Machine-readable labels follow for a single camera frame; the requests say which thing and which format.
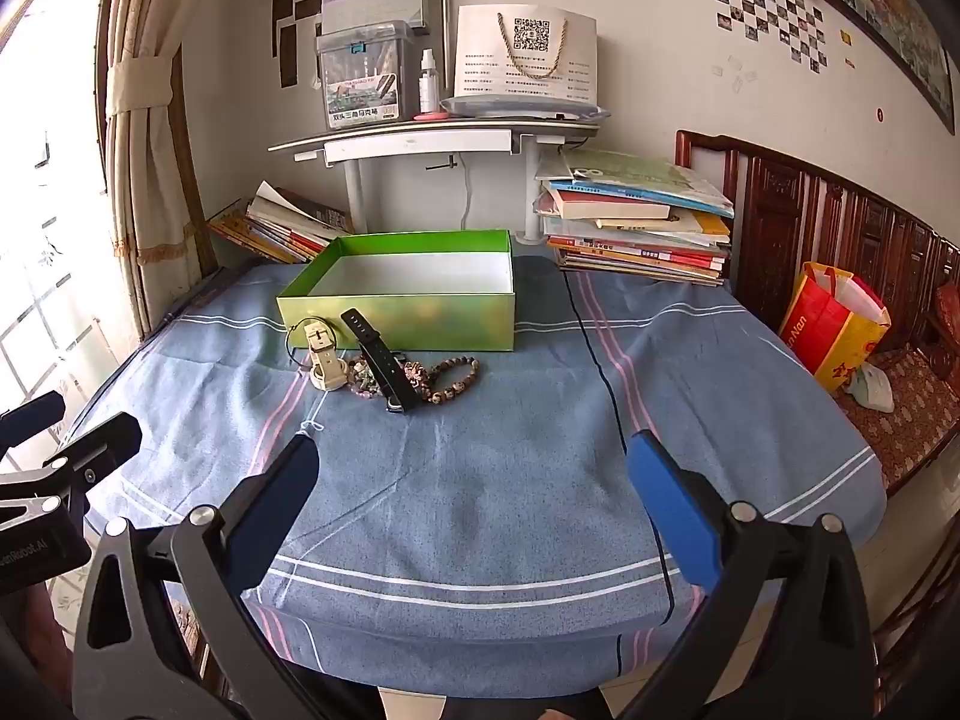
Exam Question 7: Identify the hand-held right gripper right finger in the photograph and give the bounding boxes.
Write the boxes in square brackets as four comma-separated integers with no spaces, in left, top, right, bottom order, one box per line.
[626,429,878,720]

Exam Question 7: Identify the dark angular wall stickers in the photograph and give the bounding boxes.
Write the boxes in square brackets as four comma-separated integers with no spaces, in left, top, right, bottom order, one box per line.
[268,0,323,89]

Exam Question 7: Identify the white spray bottle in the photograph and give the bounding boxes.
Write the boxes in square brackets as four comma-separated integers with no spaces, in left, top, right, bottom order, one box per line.
[418,49,440,115]

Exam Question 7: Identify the white corner desk shelf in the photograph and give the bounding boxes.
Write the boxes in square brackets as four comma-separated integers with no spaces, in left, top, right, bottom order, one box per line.
[268,116,602,245]

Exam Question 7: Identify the checkered photo wall display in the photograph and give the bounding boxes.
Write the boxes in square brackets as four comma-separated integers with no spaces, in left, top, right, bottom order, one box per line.
[711,0,830,76]

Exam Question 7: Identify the clear plastic marker box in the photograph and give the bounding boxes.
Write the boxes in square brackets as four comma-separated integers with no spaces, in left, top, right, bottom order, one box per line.
[315,21,418,132]

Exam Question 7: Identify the thin black cord loop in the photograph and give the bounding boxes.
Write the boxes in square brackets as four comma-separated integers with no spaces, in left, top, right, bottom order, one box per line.
[286,319,320,376]

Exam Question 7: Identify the grey document pouch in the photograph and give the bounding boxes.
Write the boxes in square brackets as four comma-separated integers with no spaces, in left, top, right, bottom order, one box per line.
[439,96,612,122]

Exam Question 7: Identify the white paper bag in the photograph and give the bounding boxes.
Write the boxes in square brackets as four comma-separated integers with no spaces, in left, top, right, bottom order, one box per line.
[454,4,601,106]

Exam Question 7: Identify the patterned bench cushion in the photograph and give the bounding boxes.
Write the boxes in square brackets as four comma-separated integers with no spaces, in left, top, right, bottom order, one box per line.
[832,349,960,497]

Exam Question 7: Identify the beige wrist watch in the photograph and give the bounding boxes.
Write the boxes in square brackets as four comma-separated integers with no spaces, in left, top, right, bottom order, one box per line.
[304,319,350,392]

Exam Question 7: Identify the stack of flat books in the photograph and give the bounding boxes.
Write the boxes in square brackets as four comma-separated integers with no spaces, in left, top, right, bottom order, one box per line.
[534,148,736,287]

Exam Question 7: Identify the dark wooden bench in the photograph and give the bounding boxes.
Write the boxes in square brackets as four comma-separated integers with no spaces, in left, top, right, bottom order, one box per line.
[673,129,960,691]

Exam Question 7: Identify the black wrist watch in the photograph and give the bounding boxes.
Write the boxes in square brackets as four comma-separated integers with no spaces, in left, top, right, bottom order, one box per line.
[340,307,422,413]

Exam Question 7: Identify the yellow red shopping bag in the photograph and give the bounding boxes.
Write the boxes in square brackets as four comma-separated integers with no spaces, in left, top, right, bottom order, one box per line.
[778,261,892,393]

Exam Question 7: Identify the pink bead bracelet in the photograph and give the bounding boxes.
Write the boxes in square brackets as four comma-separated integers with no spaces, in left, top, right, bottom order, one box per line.
[345,360,387,398]

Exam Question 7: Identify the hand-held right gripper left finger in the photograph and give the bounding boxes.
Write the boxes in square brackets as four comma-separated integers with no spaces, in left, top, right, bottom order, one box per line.
[73,435,376,720]

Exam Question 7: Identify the brown bead bracelet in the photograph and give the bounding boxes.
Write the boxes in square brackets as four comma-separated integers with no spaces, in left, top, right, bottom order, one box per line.
[420,356,482,407]

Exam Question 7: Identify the white plastic bag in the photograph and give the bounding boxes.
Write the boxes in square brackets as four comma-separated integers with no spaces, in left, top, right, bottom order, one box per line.
[847,364,897,413]

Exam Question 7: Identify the blue striped tablecloth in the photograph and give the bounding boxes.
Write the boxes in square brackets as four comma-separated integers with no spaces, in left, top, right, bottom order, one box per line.
[75,251,887,691]

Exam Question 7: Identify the row of leaning books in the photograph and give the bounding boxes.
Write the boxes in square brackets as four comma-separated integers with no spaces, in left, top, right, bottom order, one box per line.
[206,180,355,265]

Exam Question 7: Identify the red bead bracelet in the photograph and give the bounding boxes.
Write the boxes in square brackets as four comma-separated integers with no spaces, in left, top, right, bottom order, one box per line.
[401,360,436,402]

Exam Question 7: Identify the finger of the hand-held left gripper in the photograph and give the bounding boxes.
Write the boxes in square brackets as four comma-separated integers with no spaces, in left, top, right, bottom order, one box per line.
[0,414,143,522]
[0,390,67,458]

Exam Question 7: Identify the window with grille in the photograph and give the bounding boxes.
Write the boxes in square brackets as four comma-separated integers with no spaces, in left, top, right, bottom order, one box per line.
[0,0,147,421]

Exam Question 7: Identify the beige curtain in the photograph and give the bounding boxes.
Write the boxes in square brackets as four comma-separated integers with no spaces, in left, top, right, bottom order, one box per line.
[97,0,235,340]

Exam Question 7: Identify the green cardboard box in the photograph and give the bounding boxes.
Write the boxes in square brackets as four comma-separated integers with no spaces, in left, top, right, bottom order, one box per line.
[276,229,517,353]

